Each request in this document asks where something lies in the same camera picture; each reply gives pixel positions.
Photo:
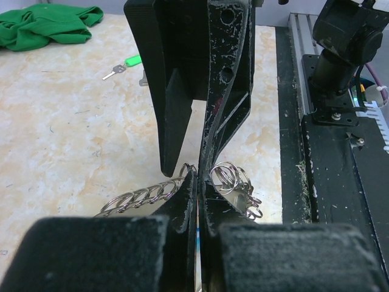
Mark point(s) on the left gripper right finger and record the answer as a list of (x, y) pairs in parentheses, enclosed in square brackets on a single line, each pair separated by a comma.
[(222, 251)]

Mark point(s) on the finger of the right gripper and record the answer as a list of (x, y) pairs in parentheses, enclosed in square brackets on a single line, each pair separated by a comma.
[(172, 40), (230, 83)]

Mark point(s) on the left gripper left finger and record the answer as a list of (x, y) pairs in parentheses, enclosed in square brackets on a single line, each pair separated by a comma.
[(179, 263)]

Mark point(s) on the large keyring with blue handle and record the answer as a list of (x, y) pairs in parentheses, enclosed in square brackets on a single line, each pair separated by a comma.
[(233, 184)]

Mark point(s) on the green tagged key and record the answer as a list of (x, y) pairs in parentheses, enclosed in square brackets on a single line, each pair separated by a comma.
[(120, 68)]

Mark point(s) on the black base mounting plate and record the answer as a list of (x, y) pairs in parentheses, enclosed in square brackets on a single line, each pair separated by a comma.
[(330, 174)]

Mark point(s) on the green crumpled cloth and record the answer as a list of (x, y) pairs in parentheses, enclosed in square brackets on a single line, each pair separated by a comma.
[(36, 26)]

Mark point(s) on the aluminium frame rail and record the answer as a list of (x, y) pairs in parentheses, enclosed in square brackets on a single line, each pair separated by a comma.
[(301, 29)]

